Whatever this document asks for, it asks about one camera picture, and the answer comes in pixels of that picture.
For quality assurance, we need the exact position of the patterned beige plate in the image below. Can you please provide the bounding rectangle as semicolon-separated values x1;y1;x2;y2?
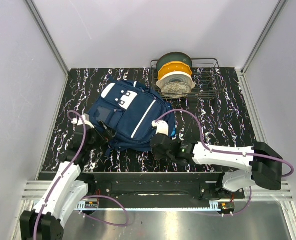
161;82;192;99

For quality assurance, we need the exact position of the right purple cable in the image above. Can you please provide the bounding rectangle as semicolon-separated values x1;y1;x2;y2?
151;108;295;218

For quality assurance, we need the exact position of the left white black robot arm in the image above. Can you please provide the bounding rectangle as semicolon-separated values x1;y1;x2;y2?
19;120;115;240

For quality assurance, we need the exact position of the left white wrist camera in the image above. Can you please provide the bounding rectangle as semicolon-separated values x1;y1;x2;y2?
71;114;94;129

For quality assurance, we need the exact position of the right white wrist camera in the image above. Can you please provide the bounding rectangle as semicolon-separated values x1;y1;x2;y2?
151;120;169;136

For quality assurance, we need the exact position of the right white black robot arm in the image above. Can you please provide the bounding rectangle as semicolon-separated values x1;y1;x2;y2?
150;133;282;198

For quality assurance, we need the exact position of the black wire dish rack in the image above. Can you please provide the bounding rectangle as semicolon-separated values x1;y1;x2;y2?
149;58;223;100

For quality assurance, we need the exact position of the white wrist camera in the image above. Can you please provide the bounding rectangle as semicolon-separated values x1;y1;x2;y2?
151;120;169;136
71;114;94;129

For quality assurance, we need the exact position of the navy blue student backpack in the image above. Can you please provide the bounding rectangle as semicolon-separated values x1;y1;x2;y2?
87;77;176;152

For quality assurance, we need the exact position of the orange yellow plate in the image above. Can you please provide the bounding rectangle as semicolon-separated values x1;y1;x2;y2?
157;61;192;80

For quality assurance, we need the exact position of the dark green plate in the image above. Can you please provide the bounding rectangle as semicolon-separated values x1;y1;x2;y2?
156;52;192;71

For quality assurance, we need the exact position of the blue dinosaur pencil case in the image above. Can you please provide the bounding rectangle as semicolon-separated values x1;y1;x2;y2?
170;126;176;138

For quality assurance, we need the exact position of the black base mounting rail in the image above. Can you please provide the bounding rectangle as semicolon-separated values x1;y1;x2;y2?
77;172;245;210

